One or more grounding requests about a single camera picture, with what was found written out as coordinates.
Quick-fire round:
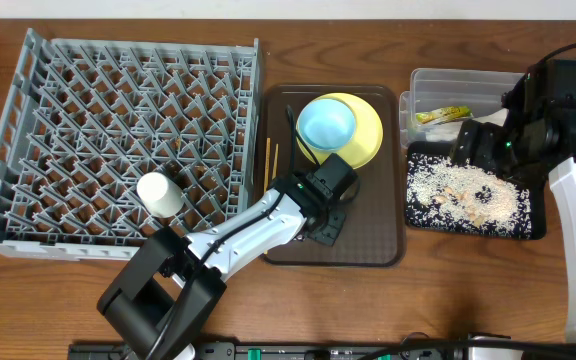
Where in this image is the light blue bowl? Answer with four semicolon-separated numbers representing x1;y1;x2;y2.
297;98;357;151

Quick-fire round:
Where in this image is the wooden chopstick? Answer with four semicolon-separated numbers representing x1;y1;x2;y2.
263;137;271;193
271;143;279;180

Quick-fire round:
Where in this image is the green snack wrapper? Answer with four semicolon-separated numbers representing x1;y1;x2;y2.
415;106;472;125

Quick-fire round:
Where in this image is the white napkin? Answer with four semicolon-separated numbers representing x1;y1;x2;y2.
424;109;508;142

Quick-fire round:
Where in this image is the small white cup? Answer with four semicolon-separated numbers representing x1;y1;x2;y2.
137;172;183;218

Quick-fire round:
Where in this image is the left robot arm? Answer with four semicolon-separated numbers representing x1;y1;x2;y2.
97;154;358;359

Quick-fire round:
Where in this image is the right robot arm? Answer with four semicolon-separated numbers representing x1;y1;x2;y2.
450;59;576;343

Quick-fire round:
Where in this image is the clear plastic waste bin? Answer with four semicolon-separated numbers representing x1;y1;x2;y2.
399;68;523;148

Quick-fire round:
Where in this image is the black waste tray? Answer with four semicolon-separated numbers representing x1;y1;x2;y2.
404;141;548;241

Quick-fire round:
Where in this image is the grey dishwasher rack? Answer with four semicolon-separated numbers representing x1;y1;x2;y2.
0;31;263;261

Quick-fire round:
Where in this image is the dark brown serving tray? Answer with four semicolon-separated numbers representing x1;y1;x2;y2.
254;84;406;267

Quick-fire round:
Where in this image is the pile of rice grains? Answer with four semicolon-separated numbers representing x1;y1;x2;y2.
406;153;533;237

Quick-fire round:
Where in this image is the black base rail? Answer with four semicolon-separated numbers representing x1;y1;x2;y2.
67;332;576;360

